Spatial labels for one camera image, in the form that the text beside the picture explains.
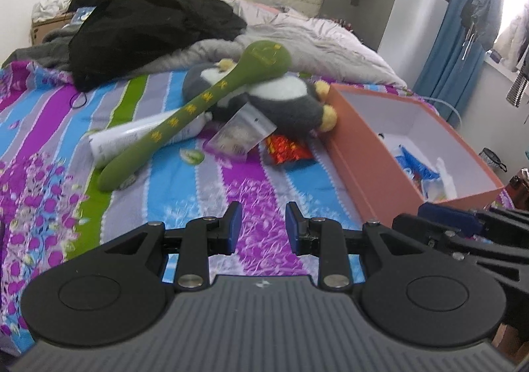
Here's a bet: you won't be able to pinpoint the black jacket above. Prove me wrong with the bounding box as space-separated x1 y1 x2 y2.
68 0 248 92

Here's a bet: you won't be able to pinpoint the striped hanging item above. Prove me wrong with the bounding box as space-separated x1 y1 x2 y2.
506 74 529 108

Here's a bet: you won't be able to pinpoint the black wire basket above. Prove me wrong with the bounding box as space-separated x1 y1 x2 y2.
479 148 507 173

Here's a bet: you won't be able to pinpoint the blue curtain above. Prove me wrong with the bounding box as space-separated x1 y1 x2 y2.
413 0 488 129

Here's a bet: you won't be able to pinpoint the white charger cable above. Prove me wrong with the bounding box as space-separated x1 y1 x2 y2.
422 95 464 126

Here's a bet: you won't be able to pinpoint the blue and white packet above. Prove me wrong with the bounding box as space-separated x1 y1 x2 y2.
390 144 439 188

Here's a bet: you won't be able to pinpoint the red foil packet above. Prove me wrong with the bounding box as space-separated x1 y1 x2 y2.
264 134 312 166

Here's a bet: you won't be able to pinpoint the dark hanging clothes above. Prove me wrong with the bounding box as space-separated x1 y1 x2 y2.
461 0 507 51

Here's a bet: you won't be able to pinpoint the clear zip bag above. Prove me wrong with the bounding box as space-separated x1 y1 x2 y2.
206 103 277 162

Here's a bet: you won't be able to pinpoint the light hanging garment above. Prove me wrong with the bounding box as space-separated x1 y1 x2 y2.
494 13 529 72

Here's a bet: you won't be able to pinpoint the green plush spoon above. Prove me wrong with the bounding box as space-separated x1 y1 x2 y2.
100 39 292 191

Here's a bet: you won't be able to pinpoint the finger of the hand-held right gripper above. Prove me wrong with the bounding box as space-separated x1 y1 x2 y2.
417 204 529 241
392 213 529 302

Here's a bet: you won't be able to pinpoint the light grey duvet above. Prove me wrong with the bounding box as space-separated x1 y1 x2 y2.
144 0 408 88

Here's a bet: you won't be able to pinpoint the white plastic packet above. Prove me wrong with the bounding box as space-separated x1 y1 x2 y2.
426 157 459 201

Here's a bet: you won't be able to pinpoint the small green white packet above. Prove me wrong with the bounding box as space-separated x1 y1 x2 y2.
180 149 206 165

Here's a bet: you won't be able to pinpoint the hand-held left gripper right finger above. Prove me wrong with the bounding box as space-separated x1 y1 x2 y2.
286 202 418 291

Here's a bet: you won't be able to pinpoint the colourful striped bedsheet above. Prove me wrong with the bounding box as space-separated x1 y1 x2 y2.
0 60 455 356

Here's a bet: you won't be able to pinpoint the orange cardboard box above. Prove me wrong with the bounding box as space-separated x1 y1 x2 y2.
320 83 506 224

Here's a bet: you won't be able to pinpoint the brown bag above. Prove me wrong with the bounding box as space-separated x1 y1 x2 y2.
508 167 529 208

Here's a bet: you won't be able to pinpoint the grey penguin plush toy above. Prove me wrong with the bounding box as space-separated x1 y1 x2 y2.
182 60 337 137

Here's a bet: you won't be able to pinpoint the white tube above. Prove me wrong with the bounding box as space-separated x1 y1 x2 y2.
89 114 211 168

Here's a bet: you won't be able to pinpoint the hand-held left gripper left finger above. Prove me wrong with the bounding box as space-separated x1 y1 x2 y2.
103 202 243 291

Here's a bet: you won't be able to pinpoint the brown cardboard box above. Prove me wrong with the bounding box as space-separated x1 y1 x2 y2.
31 13 79 46

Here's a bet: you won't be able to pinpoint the white crumpled cloth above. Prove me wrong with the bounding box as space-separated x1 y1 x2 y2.
33 0 77 21

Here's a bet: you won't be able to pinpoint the grey garment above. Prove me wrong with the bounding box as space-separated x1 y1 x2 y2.
4 31 77 69

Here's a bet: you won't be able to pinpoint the pink pillow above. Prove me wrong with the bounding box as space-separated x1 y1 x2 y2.
237 0 290 21

